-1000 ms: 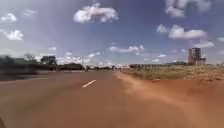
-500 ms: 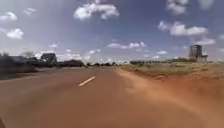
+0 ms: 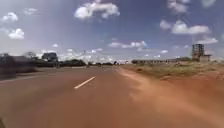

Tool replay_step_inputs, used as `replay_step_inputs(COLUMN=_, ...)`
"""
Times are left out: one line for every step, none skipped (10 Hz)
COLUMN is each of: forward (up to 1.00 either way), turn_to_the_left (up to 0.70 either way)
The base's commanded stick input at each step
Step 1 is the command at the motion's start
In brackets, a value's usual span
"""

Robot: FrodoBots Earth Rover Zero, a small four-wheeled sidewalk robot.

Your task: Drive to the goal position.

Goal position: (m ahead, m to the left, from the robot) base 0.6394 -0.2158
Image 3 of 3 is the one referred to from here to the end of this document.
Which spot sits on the red dirt shoulder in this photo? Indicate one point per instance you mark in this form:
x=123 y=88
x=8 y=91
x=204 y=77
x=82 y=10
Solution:
x=186 y=96

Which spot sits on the white dashed lane line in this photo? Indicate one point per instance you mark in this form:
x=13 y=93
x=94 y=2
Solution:
x=84 y=82

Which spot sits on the long low building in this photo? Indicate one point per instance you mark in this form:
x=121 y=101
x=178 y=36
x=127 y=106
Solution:
x=155 y=61

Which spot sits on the distant tree line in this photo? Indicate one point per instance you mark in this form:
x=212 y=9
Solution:
x=66 y=62

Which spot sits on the reddish brown asphalt road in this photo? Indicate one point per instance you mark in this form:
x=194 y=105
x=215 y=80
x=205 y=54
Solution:
x=83 y=100

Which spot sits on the dry grass verge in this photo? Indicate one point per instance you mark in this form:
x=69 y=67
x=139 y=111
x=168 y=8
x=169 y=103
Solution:
x=173 y=69

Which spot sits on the tall building under construction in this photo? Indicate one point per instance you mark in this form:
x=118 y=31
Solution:
x=198 y=51

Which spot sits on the dark hedge row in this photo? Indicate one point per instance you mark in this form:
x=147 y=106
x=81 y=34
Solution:
x=16 y=65

